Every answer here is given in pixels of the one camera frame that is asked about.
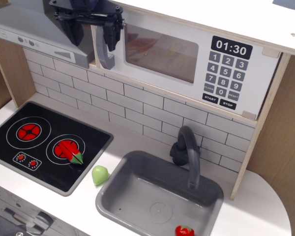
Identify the grey oven door handle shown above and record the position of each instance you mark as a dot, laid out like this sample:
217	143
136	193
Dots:
35	226

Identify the wooden microwave cabinet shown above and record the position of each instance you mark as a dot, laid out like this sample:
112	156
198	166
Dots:
227	138

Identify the dark grey toy faucet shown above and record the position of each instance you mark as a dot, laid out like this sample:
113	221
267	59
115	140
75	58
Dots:
185	151

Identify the grey plastic sink basin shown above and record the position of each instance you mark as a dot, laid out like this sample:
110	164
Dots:
150	196

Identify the black toy stove top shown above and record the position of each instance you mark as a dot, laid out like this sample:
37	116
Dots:
29	146

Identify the red toy strawberry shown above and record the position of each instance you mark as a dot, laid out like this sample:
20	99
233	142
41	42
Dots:
183	230

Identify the red green toy pepper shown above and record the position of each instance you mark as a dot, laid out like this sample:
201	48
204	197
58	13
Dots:
70	152

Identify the light green toy pear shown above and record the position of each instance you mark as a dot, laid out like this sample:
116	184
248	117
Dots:
100	174

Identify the grey range hood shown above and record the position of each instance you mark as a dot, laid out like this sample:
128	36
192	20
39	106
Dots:
31	24

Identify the white toy microwave door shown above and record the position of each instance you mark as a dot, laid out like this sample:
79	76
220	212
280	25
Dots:
194	63

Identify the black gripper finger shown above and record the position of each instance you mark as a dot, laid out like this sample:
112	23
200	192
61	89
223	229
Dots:
111	35
73	30

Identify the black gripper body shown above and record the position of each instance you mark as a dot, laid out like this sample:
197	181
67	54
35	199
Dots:
71	13

